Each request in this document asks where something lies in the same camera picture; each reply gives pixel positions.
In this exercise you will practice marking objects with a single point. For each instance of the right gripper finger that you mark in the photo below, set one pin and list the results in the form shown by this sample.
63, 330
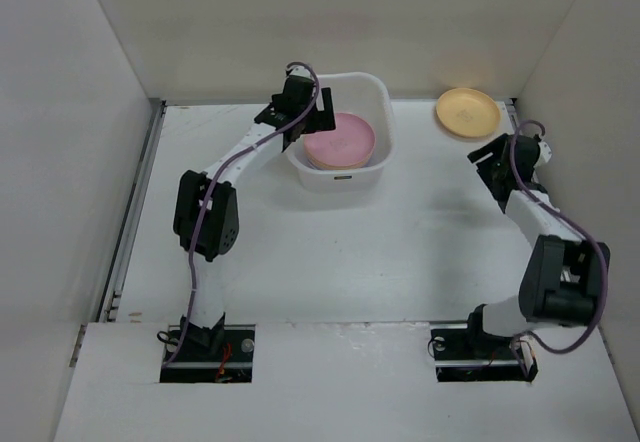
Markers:
493, 150
490, 177

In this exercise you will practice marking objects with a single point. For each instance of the pink plate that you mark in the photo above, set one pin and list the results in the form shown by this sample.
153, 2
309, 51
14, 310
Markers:
353, 139

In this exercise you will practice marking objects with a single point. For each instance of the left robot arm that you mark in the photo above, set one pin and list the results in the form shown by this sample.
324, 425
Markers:
206, 217

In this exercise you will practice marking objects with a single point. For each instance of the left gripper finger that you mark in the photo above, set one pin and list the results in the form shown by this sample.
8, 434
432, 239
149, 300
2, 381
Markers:
278, 101
323, 119

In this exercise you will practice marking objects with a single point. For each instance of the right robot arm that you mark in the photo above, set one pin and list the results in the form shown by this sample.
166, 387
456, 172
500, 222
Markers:
565, 280

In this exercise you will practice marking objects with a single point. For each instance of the yellow plate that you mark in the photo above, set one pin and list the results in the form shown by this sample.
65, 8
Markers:
468, 113
332, 165

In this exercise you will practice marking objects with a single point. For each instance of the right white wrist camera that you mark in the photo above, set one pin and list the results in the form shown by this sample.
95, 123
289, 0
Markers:
545, 154

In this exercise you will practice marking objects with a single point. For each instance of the white plastic bin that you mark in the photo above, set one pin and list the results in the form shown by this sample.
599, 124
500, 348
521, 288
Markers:
365, 96

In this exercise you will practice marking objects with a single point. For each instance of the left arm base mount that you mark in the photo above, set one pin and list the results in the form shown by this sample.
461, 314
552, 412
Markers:
222, 354

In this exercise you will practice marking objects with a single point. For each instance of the left aluminium rail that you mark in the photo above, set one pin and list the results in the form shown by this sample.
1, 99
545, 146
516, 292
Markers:
116, 275

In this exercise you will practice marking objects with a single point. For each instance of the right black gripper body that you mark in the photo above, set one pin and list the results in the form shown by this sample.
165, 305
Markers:
489, 163

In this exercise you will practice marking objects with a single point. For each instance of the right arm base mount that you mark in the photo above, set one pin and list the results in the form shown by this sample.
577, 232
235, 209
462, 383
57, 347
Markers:
464, 353

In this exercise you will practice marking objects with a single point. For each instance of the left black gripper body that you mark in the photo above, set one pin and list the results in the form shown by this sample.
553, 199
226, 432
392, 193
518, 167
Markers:
310, 119

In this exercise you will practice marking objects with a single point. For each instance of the aluminium rail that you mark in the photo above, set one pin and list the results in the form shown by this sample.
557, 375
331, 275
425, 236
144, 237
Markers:
528, 204
116, 275

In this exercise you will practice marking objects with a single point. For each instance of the right aluminium rail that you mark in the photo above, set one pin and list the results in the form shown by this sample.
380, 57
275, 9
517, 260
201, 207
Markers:
528, 204

